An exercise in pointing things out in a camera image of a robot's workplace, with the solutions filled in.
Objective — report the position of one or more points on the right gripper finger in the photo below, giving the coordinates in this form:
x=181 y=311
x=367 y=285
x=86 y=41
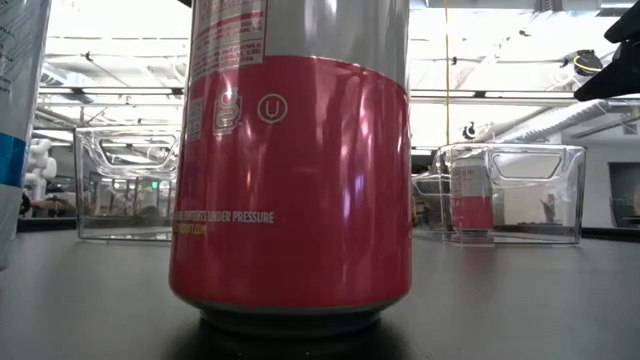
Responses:
x=625 y=25
x=617 y=75

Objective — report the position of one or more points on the pink bottle white cap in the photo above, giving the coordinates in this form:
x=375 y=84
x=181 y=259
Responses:
x=472 y=215

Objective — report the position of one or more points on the pink silver soda can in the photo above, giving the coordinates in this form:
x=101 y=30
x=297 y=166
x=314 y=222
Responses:
x=300 y=200

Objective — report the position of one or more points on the black hanging hook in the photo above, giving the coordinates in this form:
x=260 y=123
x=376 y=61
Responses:
x=469 y=131

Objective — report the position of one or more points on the white blue soda can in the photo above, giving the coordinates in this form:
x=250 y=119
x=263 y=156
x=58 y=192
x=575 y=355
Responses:
x=15 y=100

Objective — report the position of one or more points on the clear plastic bin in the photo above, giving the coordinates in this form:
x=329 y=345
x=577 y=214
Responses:
x=125 y=210
x=530 y=210
x=425 y=200

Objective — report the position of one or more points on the black table mat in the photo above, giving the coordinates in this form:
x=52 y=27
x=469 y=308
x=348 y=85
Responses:
x=90 y=300

